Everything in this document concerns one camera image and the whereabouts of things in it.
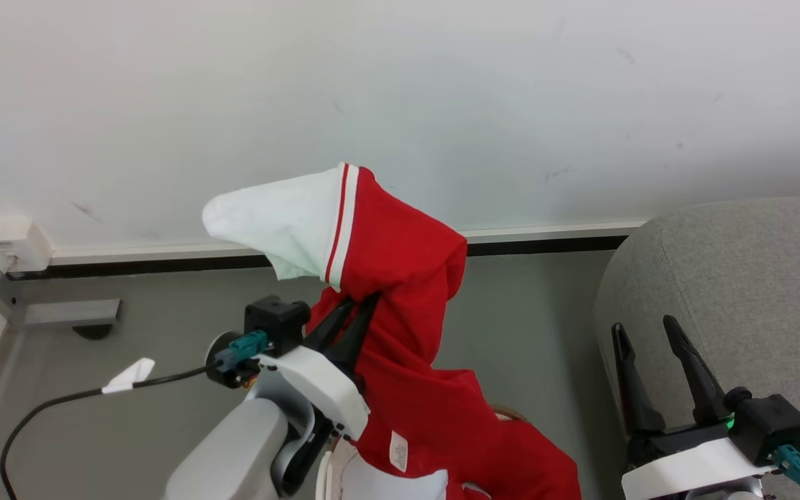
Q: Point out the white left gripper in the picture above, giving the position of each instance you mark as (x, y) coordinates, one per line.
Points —
(317, 385)

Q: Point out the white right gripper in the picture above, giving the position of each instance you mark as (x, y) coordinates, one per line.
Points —
(685, 469)

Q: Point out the red and white garment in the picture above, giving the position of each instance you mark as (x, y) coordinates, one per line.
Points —
(407, 278)

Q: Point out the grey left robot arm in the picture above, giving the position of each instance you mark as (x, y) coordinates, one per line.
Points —
(233, 451)

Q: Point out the white laundry basket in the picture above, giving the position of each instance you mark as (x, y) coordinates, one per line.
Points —
(323, 479)

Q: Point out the grey fabric sofa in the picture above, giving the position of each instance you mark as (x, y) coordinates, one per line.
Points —
(733, 278)

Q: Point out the white and black baseboard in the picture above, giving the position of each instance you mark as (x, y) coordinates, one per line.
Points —
(164, 257)

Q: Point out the black round door stop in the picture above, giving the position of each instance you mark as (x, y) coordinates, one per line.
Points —
(93, 331)

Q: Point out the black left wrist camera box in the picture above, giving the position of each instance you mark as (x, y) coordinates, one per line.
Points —
(276, 321)

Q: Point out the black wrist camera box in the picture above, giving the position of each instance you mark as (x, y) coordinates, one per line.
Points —
(768, 420)
(276, 321)

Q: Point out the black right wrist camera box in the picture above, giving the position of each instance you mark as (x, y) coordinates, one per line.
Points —
(768, 420)

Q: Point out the grey metal floor bracket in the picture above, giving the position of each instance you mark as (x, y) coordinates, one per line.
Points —
(70, 312)

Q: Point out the white wall socket box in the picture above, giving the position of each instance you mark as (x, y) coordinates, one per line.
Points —
(14, 243)

